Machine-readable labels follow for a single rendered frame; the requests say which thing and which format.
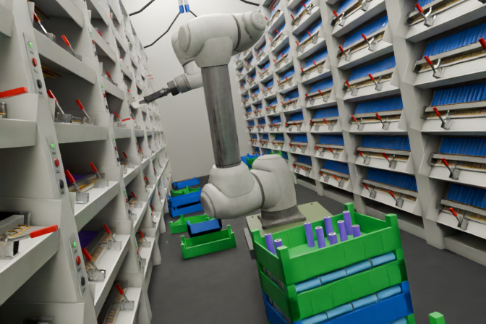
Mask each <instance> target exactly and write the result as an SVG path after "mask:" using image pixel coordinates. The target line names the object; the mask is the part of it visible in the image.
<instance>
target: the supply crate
mask: <svg viewBox="0 0 486 324"><path fill-rule="evenodd" d="M344 210H348V211H349V212H350V216H351V223H352V225H356V224H357V225H359V227H360V232H361V236H358V237H355V238H354V237H353V235H347V237H348V240H346V241H343V242H341V239H340V235H339V230H338V223H337V222H338V221H340V220H342V221H344V215H343V213H341V214H338V215H335V216H331V222H332V227H333V233H336V235H337V240H338V243H337V244H332V245H330V241H328V238H327V233H326V229H325V221H324V219H320V220H318V221H313V222H311V225H312V233H313V236H314V241H315V246H314V247H308V243H307V237H306V233H305V228H304V224H303V225H301V226H296V227H294V228H290V229H286V230H283V231H279V232H276V233H273V234H272V237H273V245H274V249H275V253H276V249H277V254H278V257H277V254H276V255H274V254H273V253H271V252H270V251H268V249H267V245H266V241H265V236H260V230H259V229H253V230H250V233H251V237H252V244H253V248H254V252H255V259H256V261H258V262H259V263H260V264H261V265H262V266H263V267H265V268H266V269H267V270H268V271H270V272H271V273H272V274H273V275H274V276H275V277H276V278H277V279H278V280H280V281H281V282H282V283H283V284H284V285H286V286H289V285H292V284H295V283H298V282H300V281H304V280H307V279H309V278H313V277H316V276H319V275H322V274H324V273H328V272H331V271H333V270H337V269H339V268H343V267H346V266H348V265H352V264H355V263H358V262H361V261H363V260H366V259H369V258H371V257H375V256H378V255H381V254H384V253H387V252H390V251H393V250H397V249H399V248H402V244H401V236H400V232H399V227H398V220H397V215H396V214H393V213H389V214H387V215H385V221H383V220H380V219H377V218H373V217H370V216H366V215H362V214H360V213H355V212H354V206H353V203H350V202H348V203H345V204H344ZM317 226H322V227H323V233H324V238H325V245H326V247H324V248H320V249H319V247H318V243H317V236H316V232H315V228H316V227H317ZM276 239H281V240H282V244H283V246H281V247H277V248H276V247H275V243H274V241H275V240H276Z"/></svg>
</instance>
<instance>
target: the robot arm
mask: <svg viewBox="0 0 486 324"><path fill-rule="evenodd" d="M265 29H266V21H265V18H264V16H263V15H262V14H261V13H259V12H256V11H251V12H246V13H245V14H244V13H236V14H206V15H201V16H199V17H196V18H193V19H191V20H189V21H187V22H185V23H184V24H183V25H181V27H180V28H179V30H178V31H176V32H175V33H174V34H173V35H172V37H171V44H172V47H173V50H174V53H175V54H176V57H177V59H178V60H179V62H180V64H181V65H182V67H183V70H184V74H181V75H179V76H177V77H175V78H174V81H173V80H172V81H170V82H167V85H168V88H162V89H161V90H158V91H157V92H155V93H152V94H150V95H148V96H143V98H142V99H140V100H138V101H135V102H133V103H131V105H132V107H133V109H136V108H139V107H141V106H144V105H146V104H149V103H150V102H152V101H155V100H157V99H159V98H162V97H164V96H167V95H168V94H169V93H171V94H172V95H173V96H175V95H178V94H179V93H181V94H182V93H185V92H188V91H190V90H193V89H197V88H201V87H202V86H203V89H204V94H205V103H206V108H207V111H208V121H209V125H210V135H211V140H212V145H213V154H214V159H215V165H214V166H213V167H212V169H211V170H210V176H209V180H208V184H206V185H205V186H204V187H203V189H202V191H201V196H200V202H201V205H202V208H203V210H204V211H205V213H206V214H207V215H208V216H210V217H212V218H217V219H231V218H237V217H240V216H244V215H246V214H248V213H251V212H253V211H255V210H258V209H260V210H261V214H258V215H257V219H260V222H261V224H262V229H270V228H273V227H276V226H282V225H286V224H290V223H296V222H300V221H306V220H307V218H306V216H305V215H302V213H301V212H300V211H299V209H298V206H297V199H296V192H295V187H294V180H293V177H292V174H291V170H290V168H289V166H288V164H287V162H286V161H285V160H284V158H282V157H281V156H280V155H277V154H274V155H262V156H259V157H258V158H257V159H256V160H255V161H254V162H253V164H252V170H249V169H248V166H247V165H246V164H245V163H243V162H242V161H241V156H240V151H239V141H238V135H237V129H236V119H235V113H234V103H233V98H232V92H231V82H230V76H229V66H228V64H229V62H230V60H231V56H234V55H236V54H239V53H241V52H243V51H246V50H247V49H249V48H251V47H253V46H254V45H255V44H256V43H257V42H258V41H259V40H260V39H261V38H262V36H263V34H264V32H265Z"/></svg>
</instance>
